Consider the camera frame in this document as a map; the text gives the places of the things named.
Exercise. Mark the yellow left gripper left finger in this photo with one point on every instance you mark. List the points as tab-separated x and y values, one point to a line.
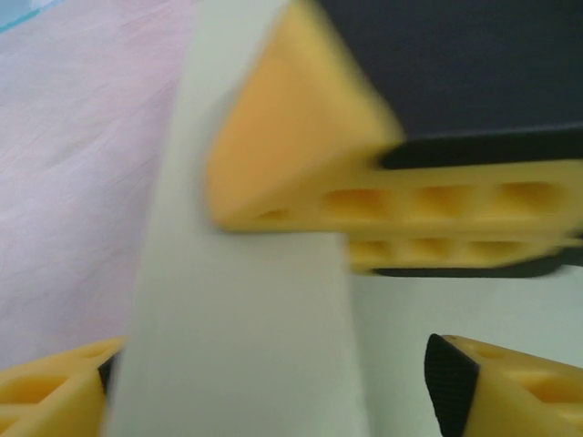
45	396

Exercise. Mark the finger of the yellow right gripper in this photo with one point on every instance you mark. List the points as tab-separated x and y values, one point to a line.
291	136
455	261

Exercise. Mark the light green paper box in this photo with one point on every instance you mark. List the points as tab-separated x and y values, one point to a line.
237	318

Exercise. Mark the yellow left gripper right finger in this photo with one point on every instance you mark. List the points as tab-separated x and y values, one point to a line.
524	400

